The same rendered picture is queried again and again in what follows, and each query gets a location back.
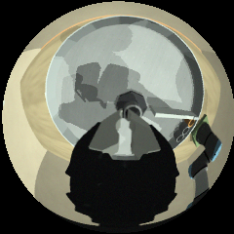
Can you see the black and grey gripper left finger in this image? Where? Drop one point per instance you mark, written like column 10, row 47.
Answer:
column 101, row 138

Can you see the bronze bushing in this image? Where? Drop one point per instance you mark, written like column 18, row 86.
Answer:
column 187, row 121

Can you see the grey metal bushing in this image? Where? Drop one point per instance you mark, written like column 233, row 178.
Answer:
column 178, row 135
column 183, row 127
column 132, row 104

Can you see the grey round turntable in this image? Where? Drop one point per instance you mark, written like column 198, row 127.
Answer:
column 110, row 61

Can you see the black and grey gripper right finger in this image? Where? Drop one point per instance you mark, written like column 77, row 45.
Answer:
column 146, row 139

